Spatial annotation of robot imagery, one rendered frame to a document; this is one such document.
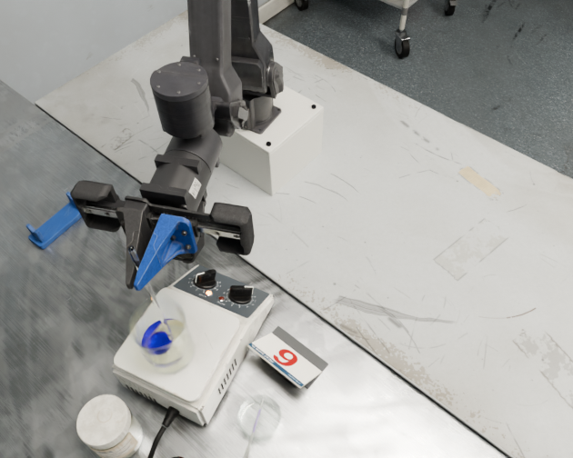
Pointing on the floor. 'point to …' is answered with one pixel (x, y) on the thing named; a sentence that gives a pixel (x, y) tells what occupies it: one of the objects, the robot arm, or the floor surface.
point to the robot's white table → (398, 239)
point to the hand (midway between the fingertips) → (145, 257)
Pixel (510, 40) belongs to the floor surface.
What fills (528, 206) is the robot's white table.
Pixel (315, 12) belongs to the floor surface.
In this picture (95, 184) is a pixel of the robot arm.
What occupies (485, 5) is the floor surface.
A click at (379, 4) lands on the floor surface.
